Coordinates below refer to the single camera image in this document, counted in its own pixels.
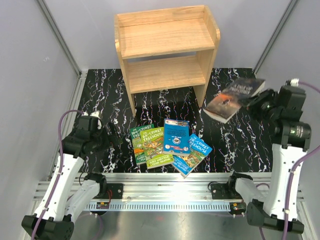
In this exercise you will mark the wooden two-tier shelf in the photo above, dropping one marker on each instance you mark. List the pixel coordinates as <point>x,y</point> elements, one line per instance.
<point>166,49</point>

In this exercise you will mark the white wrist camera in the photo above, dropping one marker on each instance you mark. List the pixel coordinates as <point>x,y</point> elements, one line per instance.
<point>95,115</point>
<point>294,82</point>

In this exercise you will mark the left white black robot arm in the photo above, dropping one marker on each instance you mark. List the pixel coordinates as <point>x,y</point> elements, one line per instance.
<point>56,215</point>

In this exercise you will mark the lime green 65-Storey Treehouse book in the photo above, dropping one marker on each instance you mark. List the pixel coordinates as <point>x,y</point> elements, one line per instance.
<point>152,141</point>

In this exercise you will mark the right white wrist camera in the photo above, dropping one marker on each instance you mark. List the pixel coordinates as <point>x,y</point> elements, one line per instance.
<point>294,82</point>

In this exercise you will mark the dark Tale of Two Cities book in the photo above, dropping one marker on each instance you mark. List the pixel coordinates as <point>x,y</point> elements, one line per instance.
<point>227,103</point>

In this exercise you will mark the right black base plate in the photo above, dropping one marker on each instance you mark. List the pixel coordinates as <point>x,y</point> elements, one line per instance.
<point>222,191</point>

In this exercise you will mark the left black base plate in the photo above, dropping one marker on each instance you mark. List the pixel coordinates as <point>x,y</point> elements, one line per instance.
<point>113,190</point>

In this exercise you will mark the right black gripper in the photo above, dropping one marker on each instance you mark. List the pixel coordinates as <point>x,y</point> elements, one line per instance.
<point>253,103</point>

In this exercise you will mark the dark green 104-Storey Treehouse book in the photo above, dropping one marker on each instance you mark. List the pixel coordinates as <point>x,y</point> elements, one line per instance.
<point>135,134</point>

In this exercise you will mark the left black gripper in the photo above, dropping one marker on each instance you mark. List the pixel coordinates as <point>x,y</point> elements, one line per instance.
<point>115,141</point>

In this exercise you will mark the blue back-cover book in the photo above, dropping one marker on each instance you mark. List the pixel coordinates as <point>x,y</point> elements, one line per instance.
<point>176,137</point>

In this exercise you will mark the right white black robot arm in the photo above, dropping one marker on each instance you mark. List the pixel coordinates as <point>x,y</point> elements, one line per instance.
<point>290,140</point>

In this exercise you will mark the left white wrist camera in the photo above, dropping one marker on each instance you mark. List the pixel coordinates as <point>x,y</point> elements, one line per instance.
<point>95,115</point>

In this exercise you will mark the aluminium mounting rail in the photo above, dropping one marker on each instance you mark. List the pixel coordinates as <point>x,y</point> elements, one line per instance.
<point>166,187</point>

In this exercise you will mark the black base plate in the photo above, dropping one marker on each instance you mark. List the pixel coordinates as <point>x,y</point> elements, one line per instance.
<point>222,191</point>
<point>113,190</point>

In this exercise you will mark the white slotted cable duct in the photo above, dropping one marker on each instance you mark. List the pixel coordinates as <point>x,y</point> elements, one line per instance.
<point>148,206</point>

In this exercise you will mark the blue 26-Storey Treehouse book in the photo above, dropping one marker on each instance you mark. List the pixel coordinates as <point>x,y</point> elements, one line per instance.
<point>199,150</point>

